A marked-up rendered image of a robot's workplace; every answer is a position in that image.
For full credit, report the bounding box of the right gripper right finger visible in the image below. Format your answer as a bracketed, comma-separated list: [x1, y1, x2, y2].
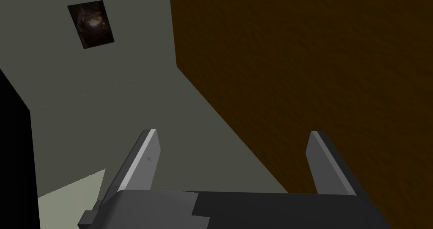
[305, 131, 367, 197]

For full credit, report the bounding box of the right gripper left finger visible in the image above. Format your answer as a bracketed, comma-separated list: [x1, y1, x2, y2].
[101, 128, 161, 204]

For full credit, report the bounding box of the dark framed wall picture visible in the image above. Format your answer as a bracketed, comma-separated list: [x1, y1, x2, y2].
[67, 0, 115, 50]

